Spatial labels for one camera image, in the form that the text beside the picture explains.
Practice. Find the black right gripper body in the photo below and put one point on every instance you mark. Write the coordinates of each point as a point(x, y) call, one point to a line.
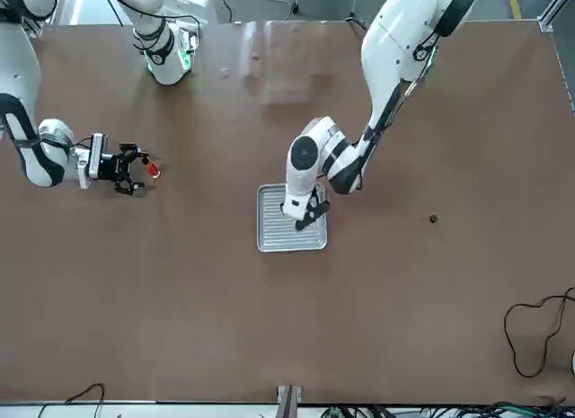
point(111, 167)

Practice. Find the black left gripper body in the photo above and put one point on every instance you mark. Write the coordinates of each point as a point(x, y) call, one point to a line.
point(319, 194)

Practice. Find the orange oil bottle black cap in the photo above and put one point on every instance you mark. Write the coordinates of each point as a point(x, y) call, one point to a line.
point(153, 168)

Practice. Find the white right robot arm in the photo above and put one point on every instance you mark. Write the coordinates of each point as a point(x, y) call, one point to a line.
point(18, 67)

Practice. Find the silver ribbed metal tray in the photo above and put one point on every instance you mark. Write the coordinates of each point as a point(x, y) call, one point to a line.
point(274, 233)

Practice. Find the white control box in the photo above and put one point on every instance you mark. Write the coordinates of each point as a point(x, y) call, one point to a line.
point(197, 0)

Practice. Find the black floor plug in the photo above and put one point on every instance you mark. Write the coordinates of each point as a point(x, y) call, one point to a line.
point(295, 7)

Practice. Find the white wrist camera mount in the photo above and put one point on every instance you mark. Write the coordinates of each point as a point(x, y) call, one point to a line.
point(98, 155)

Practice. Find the grey camera post clamp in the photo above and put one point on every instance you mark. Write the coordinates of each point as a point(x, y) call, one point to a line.
point(289, 404)

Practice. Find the aluminium frame corner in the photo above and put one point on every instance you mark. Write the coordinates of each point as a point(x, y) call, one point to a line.
point(545, 24)

